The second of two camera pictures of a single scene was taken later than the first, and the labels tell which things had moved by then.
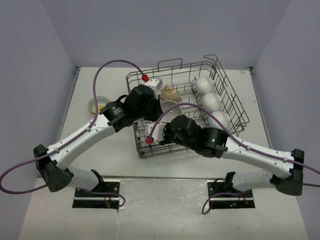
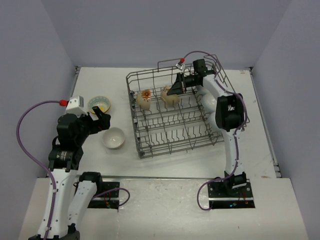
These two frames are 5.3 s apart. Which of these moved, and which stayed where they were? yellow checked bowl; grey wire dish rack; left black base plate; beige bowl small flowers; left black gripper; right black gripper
Moved: left black gripper; right black gripper
Stayed: yellow checked bowl; grey wire dish rack; beige bowl small flowers; left black base plate
